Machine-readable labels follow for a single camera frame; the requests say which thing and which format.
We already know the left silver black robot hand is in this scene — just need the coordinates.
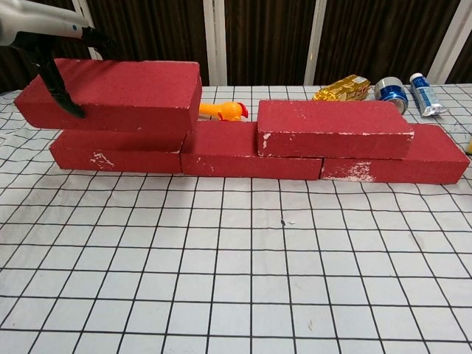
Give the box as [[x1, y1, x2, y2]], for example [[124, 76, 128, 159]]
[[0, 0, 111, 119]]

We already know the red brick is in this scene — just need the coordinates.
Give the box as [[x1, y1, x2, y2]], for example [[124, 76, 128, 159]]
[[180, 120, 324, 181], [14, 58, 203, 133], [257, 99, 414, 160], [49, 127, 187, 175], [319, 123, 470, 185]]

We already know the dark brown curtain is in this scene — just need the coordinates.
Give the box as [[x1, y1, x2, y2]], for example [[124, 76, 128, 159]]
[[0, 0, 472, 93]]

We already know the yellow rubber chicken toy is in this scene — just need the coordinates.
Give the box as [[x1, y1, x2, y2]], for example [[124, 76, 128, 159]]
[[198, 101, 249, 122]]

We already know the gold foil snack package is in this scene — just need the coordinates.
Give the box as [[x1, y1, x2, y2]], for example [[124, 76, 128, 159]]
[[312, 74, 370, 103]]

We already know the white black grid tablecloth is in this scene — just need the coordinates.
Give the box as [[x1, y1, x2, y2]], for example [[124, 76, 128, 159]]
[[0, 85, 472, 354]]

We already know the blue silver drink can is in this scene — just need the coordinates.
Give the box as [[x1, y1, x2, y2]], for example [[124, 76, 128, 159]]
[[374, 76, 410, 115]]

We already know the blue white squeeze tube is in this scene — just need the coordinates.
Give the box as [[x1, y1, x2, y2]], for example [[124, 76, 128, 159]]
[[409, 72, 448, 118]]

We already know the white metal frame pole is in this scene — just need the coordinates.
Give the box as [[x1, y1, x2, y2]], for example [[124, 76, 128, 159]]
[[304, 0, 329, 86], [427, 0, 472, 85], [72, 0, 104, 62], [202, 0, 228, 86]]

